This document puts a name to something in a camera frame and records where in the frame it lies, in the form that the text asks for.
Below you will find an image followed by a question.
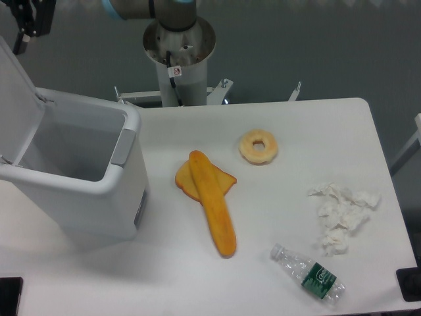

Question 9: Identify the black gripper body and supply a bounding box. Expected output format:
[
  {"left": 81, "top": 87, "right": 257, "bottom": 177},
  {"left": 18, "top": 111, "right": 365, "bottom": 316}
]
[{"left": 9, "top": 0, "right": 55, "bottom": 36}]

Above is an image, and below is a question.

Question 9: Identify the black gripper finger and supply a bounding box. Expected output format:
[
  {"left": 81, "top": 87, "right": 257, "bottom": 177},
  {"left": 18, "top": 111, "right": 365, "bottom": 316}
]
[{"left": 12, "top": 18, "right": 38, "bottom": 55}]

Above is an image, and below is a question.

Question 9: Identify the white trash can lid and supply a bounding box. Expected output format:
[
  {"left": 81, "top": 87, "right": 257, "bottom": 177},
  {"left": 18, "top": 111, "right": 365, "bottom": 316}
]
[{"left": 1, "top": 39, "right": 45, "bottom": 165}]

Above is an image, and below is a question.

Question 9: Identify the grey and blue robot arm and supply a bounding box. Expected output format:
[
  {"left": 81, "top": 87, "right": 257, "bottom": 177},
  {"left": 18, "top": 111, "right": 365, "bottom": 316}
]
[{"left": 1, "top": 0, "right": 197, "bottom": 55}]

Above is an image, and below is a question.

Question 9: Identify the white trash can body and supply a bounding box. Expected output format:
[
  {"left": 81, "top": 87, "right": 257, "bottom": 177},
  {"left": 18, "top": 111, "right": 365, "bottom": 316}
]
[{"left": 1, "top": 89, "right": 149, "bottom": 240}]

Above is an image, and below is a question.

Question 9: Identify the orange toast slice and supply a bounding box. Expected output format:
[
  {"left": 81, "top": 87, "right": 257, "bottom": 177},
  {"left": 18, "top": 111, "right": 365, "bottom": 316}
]
[{"left": 175, "top": 161, "right": 237, "bottom": 203}]

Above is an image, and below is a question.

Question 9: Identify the glazed doughnut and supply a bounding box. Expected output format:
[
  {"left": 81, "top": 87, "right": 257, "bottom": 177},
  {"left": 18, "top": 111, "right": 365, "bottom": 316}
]
[{"left": 238, "top": 129, "right": 278, "bottom": 165}]

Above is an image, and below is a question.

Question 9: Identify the black device left corner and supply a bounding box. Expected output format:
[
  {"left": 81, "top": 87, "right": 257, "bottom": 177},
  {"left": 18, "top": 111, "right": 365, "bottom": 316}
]
[{"left": 1, "top": 276, "right": 24, "bottom": 316}]

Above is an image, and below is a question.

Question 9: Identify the long orange baguette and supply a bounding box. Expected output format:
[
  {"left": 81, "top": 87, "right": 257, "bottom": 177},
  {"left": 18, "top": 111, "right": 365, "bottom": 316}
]
[{"left": 189, "top": 150, "right": 237, "bottom": 258}]

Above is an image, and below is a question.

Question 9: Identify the crumpled white tissue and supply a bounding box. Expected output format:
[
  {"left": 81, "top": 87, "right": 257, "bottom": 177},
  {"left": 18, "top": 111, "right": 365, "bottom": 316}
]
[{"left": 307, "top": 182, "right": 382, "bottom": 257}]

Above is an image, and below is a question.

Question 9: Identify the clear plastic water bottle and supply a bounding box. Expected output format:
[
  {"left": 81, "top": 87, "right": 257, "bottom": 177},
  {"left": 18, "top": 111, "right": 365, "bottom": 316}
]
[{"left": 270, "top": 244, "right": 345, "bottom": 305}]

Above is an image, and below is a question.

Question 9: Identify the black device right edge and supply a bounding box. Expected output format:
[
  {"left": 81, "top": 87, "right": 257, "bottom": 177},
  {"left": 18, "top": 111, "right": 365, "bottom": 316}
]
[{"left": 396, "top": 267, "right": 420, "bottom": 302}]

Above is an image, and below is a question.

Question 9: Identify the black cable on pedestal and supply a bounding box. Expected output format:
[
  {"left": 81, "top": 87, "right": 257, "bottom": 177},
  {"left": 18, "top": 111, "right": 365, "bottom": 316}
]
[{"left": 166, "top": 49, "right": 184, "bottom": 107}]

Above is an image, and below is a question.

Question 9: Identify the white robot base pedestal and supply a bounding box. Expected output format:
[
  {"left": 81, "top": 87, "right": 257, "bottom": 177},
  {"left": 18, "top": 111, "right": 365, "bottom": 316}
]
[{"left": 143, "top": 17, "right": 216, "bottom": 107}]

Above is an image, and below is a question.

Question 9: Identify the white metal frame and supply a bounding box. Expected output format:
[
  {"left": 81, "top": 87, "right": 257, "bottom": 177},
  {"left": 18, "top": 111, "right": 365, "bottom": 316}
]
[{"left": 114, "top": 78, "right": 303, "bottom": 107}]

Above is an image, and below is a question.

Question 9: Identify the white post right edge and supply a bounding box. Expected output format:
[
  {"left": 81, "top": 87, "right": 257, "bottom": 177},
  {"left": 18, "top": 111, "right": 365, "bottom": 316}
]
[{"left": 389, "top": 113, "right": 420, "bottom": 177}]

